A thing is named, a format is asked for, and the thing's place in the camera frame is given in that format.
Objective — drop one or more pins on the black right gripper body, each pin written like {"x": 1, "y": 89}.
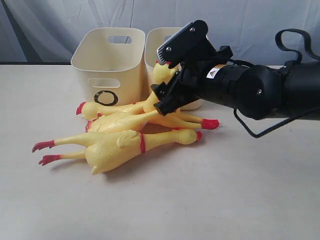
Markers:
{"x": 185, "y": 85}

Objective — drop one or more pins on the upright-headed yellow rubber chicken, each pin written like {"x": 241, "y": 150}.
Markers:
{"x": 178, "y": 119}

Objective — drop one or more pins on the small headless yellow rubber chicken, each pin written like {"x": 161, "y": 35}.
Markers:
{"x": 120, "y": 121}

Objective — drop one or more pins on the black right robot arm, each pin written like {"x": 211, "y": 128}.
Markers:
{"x": 257, "y": 91}

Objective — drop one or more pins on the cream bin marked X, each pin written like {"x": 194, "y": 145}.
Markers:
{"x": 154, "y": 39}

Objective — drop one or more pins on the cream bin marked O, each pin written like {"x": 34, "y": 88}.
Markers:
{"x": 109, "y": 65}

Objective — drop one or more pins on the blue-grey backdrop curtain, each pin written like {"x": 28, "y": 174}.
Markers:
{"x": 50, "y": 30}

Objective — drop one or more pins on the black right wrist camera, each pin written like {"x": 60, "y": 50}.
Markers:
{"x": 189, "y": 44}

